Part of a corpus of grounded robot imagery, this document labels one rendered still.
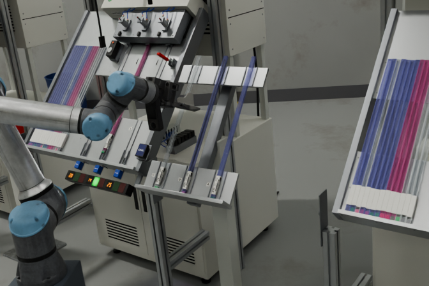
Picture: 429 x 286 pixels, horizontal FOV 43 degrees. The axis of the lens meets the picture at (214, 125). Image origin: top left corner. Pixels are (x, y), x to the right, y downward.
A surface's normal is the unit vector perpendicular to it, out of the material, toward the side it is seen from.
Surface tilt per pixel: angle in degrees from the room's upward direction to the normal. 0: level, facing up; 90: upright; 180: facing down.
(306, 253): 0
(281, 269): 0
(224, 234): 90
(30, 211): 7
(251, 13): 90
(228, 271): 90
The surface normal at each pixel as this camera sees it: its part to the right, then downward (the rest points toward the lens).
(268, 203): 0.81, 0.11
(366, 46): -0.14, 0.32
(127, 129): -0.48, -0.42
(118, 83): -0.51, -0.14
